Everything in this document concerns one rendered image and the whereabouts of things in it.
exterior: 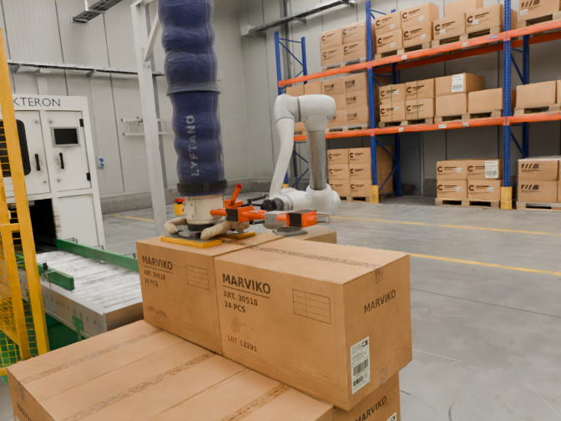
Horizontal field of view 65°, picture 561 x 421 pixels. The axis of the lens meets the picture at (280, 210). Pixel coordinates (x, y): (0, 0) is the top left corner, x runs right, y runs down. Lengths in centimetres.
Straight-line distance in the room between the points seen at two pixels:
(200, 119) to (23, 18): 1012
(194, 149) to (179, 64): 35
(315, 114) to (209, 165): 68
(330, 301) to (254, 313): 36
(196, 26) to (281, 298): 117
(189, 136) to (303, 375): 106
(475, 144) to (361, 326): 906
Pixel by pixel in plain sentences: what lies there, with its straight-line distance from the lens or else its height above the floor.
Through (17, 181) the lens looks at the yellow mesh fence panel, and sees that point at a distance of 293.
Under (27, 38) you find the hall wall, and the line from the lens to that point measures 1181.
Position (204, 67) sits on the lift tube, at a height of 169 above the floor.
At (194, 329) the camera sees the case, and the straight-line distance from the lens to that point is 195.
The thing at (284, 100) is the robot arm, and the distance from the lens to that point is 236.
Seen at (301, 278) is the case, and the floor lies 93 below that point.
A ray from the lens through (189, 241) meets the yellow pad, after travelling 194.
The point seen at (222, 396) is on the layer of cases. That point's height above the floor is 54.
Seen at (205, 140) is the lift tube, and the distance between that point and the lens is 195.
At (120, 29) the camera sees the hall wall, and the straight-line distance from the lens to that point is 1274.
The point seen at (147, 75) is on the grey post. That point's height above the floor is 230.
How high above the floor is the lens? 134
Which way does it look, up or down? 8 degrees down
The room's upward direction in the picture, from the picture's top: 4 degrees counter-clockwise
